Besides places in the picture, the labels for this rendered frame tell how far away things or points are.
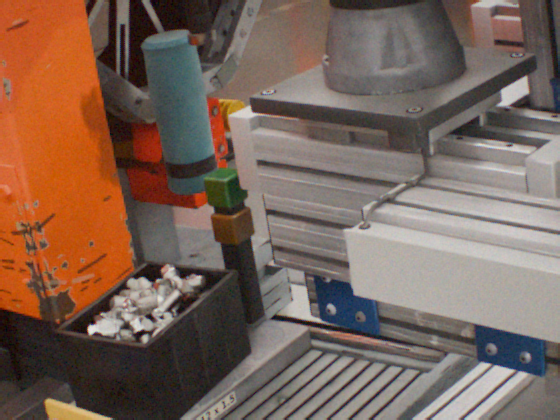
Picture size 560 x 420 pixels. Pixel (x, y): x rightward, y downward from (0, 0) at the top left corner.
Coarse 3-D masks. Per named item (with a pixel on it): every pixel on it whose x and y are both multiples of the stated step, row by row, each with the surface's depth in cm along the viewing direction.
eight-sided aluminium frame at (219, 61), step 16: (224, 0) 228; (240, 0) 226; (256, 0) 227; (224, 16) 227; (240, 16) 225; (224, 32) 229; (240, 32) 226; (208, 48) 226; (224, 48) 223; (240, 48) 225; (96, 64) 197; (208, 64) 223; (224, 64) 222; (112, 80) 200; (208, 80) 219; (224, 80) 222; (112, 96) 201; (128, 96) 204; (144, 96) 207; (112, 112) 209; (128, 112) 206; (144, 112) 207
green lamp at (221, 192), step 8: (224, 168) 158; (208, 176) 157; (216, 176) 156; (224, 176) 156; (232, 176) 156; (208, 184) 156; (216, 184) 155; (224, 184) 155; (232, 184) 155; (208, 192) 157; (216, 192) 156; (224, 192) 155; (232, 192) 156; (240, 192) 157; (208, 200) 157; (216, 200) 157; (224, 200) 156; (232, 200) 156; (240, 200) 157
